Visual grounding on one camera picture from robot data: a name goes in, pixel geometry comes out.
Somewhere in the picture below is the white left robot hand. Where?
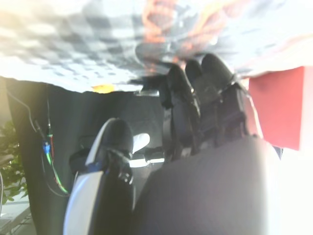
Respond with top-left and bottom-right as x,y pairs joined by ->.
62,52 -> 286,235

